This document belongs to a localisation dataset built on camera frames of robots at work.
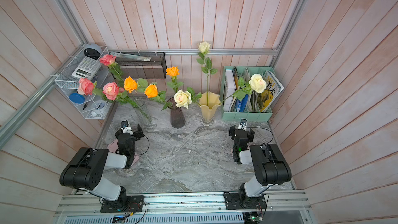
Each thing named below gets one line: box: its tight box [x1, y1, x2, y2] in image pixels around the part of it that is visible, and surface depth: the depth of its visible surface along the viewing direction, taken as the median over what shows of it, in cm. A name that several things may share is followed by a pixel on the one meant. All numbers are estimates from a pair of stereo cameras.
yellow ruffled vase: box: [199, 91, 222, 127], surface depth 94 cm
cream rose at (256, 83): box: [220, 73, 267, 105], surface depth 68 cm
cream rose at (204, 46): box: [196, 40, 219, 107], surface depth 88 cm
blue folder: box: [235, 94, 249, 113], surface depth 99 cm
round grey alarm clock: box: [82, 43, 103, 61], surface depth 83 cm
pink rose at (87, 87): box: [77, 77, 145, 119], surface depth 69 cm
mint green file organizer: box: [220, 65, 276, 122], surface depth 100 cm
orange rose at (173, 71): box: [165, 66, 184, 93], surface depth 86 cm
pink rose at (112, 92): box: [102, 81, 148, 122], surface depth 71 cm
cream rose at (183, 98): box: [173, 87, 203, 110], surface depth 71 cm
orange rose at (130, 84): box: [123, 75, 138, 93], surface depth 71 cm
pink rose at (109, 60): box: [98, 54, 146, 122], surface depth 80 cm
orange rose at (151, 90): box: [144, 84, 159, 99], surface depth 73 cm
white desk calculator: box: [71, 56, 101, 81], surface depth 79 cm
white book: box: [223, 68, 236, 112], surface depth 96 cm
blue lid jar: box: [68, 92, 86, 104], surface depth 78 cm
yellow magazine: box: [257, 70, 285, 113], surface depth 97 cm
